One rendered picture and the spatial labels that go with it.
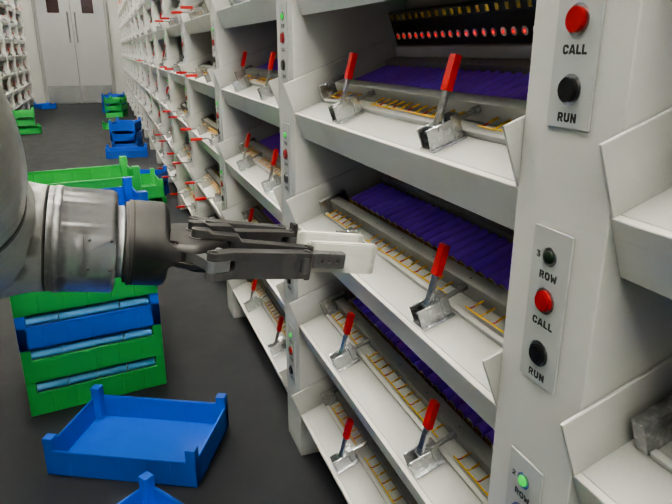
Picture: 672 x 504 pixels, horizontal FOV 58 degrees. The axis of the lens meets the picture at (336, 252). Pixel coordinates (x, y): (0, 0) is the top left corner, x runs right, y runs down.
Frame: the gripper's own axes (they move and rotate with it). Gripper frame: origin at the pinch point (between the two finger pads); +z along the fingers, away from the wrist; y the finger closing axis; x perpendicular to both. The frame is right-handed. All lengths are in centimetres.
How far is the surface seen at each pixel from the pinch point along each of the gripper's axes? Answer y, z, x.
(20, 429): -74, -36, -65
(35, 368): -79, -33, -53
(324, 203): -42.6, 14.2, -3.9
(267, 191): -69, 11, -8
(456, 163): 6.2, 7.8, 10.7
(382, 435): -8.1, 14.1, -27.4
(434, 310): 1.0, 12.1, -5.8
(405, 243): -14.8, 15.8, -2.7
